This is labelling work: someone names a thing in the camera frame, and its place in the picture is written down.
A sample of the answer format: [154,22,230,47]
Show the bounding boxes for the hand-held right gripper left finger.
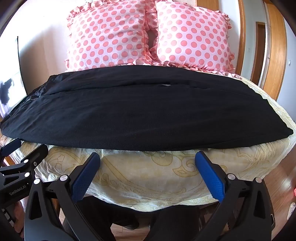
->
[24,152,104,241]

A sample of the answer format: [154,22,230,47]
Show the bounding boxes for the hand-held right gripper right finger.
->
[195,151,275,241]

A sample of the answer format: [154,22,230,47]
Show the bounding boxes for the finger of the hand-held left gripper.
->
[0,144,49,184]
[0,138,22,163]

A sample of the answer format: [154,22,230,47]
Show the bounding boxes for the black pants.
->
[0,65,294,151]

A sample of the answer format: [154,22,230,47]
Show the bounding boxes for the yellow patterned bedspread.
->
[0,71,296,211]

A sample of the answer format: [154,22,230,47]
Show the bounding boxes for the brown door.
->
[250,22,266,87]

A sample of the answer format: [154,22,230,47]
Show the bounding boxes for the pink polka dot pillow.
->
[64,0,160,72]
[146,0,235,73]

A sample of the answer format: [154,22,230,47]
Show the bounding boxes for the wooden sliding door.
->
[263,0,287,102]

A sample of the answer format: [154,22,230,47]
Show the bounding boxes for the wall mirror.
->
[0,35,29,121]

